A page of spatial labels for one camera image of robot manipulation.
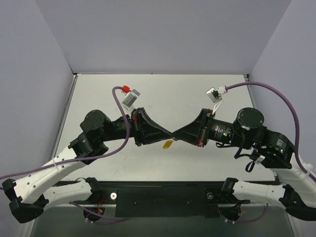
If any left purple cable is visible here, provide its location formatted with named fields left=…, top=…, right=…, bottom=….
left=0, top=85, right=131, bottom=191

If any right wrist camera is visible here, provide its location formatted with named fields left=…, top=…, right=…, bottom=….
left=206, top=87, right=223, bottom=114

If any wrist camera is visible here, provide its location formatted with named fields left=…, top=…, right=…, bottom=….
left=206, top=87, right=223, bottom=114
left=121, top=89, right=140, bottom=113

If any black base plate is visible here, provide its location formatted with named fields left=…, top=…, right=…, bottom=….
left=56, top=181, right=277, bottom=219

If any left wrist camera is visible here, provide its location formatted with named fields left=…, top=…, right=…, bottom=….
left=121, top=89, right=140, bottom=113

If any yellow key tag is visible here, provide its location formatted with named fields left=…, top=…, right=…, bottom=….
left=163, top=140, right=173, bottom=149

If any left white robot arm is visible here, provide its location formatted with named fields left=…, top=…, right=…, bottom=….
left=2, top=108, right=172, bottom=224

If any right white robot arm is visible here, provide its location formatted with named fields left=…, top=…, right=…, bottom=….
left=172, top=108, right=316, bottom=221

